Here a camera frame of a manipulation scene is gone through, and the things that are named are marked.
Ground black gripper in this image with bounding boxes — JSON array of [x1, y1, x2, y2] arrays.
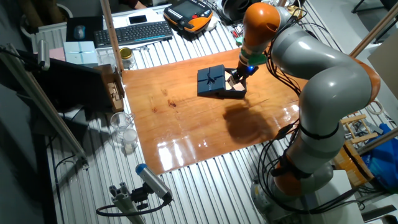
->
[[230, 63, 259, 86]]

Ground blue ribboned casing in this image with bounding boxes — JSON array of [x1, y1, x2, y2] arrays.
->
[[197, 64, 227, 97]]

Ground dark blue gift box tray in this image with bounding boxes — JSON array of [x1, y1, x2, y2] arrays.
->
[[223, 67, 248, 100]]

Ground brown cardboard box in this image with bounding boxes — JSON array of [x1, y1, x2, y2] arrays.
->
[[95, 64, 125, 113]]

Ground white box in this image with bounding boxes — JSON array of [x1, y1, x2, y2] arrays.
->
[[310, 169, 365, 224]]

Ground light blue gift box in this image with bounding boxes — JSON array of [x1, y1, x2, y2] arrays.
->
[[63, 40, 99, 66]]

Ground pink box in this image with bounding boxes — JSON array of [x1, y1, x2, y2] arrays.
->
[[49, 47, 66, 62]]

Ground white oval device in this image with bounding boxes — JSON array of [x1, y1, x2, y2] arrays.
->
[[205, 16, 220, 32]]

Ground black filament spool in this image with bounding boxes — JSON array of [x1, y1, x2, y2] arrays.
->
[[221, 0, 249, 25]]

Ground orange black teach pendant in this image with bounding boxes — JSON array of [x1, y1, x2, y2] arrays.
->
[[163, 0, 214, 34]]

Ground brass metal object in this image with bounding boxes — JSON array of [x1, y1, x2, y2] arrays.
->
[[291, 4, 304, 19]]

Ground glossy wooden board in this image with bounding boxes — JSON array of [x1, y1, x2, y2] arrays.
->
[[121, 48, 308, 175]]

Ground glass jar gold lid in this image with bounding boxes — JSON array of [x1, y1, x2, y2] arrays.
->
[[119, 47, 136, 70]]

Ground black computer keyboard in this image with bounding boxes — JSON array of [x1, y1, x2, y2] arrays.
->
[[93, 20, 174, 49]]

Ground small wooden rack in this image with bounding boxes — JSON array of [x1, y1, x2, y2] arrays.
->
[[340, 114, 379, 144]]

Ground small clear plastic cup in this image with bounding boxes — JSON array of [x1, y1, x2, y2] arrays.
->
[[122, 128, 139, 155]]

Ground clear glass beaker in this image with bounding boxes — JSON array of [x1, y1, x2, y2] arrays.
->
[[109, 111, 135, 141]]

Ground clear plastic container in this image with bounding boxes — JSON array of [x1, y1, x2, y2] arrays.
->
[[95, 48, 118, 68]]

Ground white tape roll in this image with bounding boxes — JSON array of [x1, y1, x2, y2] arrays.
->
[[366, 100, 384, 116]]

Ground beige cardboard sheet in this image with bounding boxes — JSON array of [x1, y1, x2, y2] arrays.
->
[[368, 30, 398, 100]]

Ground black mouse pad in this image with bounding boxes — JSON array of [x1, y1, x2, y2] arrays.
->
[[65, 15, 104, 43]]

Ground blue plastic bag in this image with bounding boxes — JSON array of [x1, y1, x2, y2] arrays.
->
[[362, 123, 398, 192]]

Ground grey computer mouse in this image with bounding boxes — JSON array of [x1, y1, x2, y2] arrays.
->
[[73, 24, 86, 40]]

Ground black chair base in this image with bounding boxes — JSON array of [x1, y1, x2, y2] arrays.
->
[[351, 0, 398, 44]]

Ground black flat panel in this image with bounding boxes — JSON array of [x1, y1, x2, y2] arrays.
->
[[17, 49, 114, 110]]

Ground long aluminium beam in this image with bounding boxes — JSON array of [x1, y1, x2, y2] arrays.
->
[[0, 43, 90, 170]]

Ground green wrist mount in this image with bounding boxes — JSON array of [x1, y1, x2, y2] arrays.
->
[[241, 49, 267, 67]]

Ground silver camera blue tip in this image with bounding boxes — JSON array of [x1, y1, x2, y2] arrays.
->
[[135, 163, 174, 202]]

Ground tan box black strap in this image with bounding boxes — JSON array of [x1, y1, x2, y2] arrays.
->
[[333, 140, 375, 187]]

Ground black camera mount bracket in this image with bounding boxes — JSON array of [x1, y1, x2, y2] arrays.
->
[[130, 182, 150, 211]]

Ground black camera cable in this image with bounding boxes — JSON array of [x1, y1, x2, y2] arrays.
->
[[95, 195, 172, 218]]

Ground aluminium profile post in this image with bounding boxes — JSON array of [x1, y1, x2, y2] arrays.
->
[[108, 182, 146, 224]]

